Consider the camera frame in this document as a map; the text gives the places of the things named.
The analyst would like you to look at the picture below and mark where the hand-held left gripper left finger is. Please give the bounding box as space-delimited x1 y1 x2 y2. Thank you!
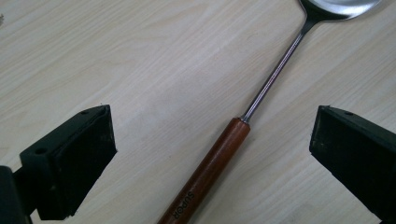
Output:
12 104 119 221

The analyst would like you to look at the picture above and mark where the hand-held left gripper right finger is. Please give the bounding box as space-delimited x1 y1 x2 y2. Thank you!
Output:
308 105 396 224

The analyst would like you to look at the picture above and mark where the steel ladle with wooden handle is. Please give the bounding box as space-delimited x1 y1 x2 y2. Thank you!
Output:
156 0 383 224

